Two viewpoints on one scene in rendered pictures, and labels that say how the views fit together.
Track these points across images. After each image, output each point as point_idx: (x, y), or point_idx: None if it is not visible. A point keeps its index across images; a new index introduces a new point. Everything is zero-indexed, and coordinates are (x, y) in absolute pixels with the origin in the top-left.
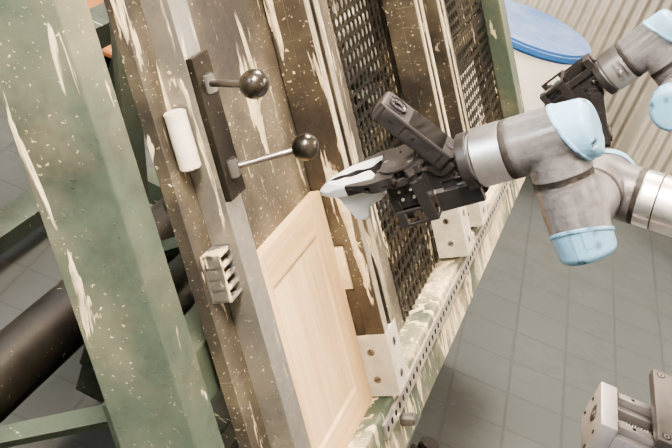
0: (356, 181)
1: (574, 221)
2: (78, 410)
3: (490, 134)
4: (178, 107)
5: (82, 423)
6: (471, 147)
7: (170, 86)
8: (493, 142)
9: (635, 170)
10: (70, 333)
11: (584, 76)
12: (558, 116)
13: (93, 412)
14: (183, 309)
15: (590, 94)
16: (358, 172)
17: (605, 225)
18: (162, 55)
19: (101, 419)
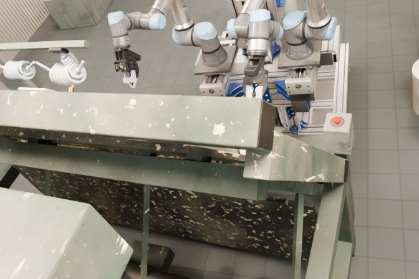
0: (261, 92)
1: (279, 28)
2: (298, 215)
3: (261, 41)
4: (237, 151)
5: (302, 212)
6: (263, 48)
7: (234, 151)
8: (264, 40)
9: (244, 15)
10: (190, 278)
11: (123, 52)
12: (263, 17)
13: (300, 207)
14: (131, 260)
15: (128, 53)
16: (252, 94)
17: (276, 22)
18: (229, 150)
19: (302, 203)
